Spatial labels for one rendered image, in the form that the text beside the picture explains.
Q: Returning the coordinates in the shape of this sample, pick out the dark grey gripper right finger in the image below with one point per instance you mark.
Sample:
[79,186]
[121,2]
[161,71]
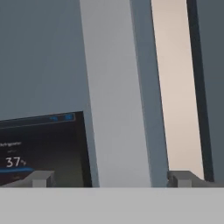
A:
[183,179]

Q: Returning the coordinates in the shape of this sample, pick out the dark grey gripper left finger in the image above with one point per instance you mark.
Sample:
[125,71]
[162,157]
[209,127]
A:
[39,178]

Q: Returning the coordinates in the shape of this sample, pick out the plain grey fridge door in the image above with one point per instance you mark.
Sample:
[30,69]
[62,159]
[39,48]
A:
[211,73]

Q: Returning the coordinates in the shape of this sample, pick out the grey fridge door with screen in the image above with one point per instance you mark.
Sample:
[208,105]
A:
[40,64]

